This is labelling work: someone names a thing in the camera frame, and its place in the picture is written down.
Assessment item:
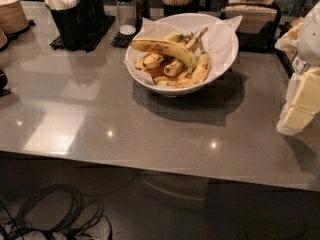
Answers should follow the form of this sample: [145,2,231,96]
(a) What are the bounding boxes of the bottom front banana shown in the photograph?
[154,76,196,89]

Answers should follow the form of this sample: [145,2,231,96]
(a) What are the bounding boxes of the long yellow banana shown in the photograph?
[130,38,197,70]

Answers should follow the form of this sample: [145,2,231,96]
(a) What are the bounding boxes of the right curved banana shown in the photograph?
[191,43,211,83]

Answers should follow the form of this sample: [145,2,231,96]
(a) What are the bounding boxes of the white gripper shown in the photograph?
[275,1,320,135]

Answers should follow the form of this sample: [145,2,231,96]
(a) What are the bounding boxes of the dark pepper shaker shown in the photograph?
[134,0,150,28]

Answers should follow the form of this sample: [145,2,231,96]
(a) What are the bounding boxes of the middle short banana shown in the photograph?
[164,59,184,77]

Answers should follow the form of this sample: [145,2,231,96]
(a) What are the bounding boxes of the left small spotted banana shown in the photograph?
[136,53,166,70]

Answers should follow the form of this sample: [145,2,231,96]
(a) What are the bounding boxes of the small black shaker mat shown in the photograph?
[111,32,135,48]

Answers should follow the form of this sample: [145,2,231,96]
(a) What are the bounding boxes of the white paper bowl liner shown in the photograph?
[124,13,242,95]

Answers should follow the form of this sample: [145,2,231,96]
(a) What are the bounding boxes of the dark object left edge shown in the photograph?
[0,69,11,97]

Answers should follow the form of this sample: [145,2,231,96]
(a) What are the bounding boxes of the back banana with stem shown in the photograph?
[165,27,208,52]

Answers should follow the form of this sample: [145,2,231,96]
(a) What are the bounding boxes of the black cup with white cutlery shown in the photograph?
[44,0,82,50]

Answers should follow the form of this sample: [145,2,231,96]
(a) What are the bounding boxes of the white bowl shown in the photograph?
[124,13,242,96]

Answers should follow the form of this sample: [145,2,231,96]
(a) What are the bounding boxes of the black rubber mat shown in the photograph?
[49,15,117,53]

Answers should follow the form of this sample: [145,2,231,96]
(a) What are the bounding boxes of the black cables on floor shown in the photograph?
[0,183,114,240]

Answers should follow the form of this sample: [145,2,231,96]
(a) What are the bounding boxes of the black cup behind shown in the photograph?
[78,0,105,33]

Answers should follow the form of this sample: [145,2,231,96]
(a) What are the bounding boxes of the glass salt shaker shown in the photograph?
[115,0,136,36]

